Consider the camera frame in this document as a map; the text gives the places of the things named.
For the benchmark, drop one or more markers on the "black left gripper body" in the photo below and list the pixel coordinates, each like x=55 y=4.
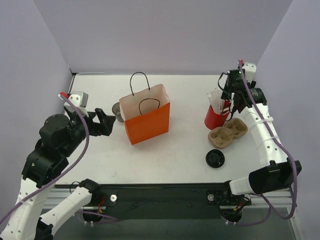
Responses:
x=93 y=123

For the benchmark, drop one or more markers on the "orange paper bag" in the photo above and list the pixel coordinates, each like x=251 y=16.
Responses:
x=146 y=113

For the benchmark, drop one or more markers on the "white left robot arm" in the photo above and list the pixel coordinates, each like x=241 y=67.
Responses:
x=39 y=175

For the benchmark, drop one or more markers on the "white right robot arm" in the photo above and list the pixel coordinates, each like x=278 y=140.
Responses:
x=278 y=170

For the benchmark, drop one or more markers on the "brown cardboard cup carrier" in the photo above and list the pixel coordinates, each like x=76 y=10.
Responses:
x=222 y=137

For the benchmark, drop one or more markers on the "black cup lid on table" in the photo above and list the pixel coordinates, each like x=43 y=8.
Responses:
x=215 y=158

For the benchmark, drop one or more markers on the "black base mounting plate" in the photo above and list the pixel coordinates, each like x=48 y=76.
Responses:
x=176 y=201

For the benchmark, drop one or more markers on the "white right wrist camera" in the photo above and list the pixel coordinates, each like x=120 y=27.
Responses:
x=249 y=71

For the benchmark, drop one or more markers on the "aluminium frame rail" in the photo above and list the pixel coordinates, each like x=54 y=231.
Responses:
x=279 y=199

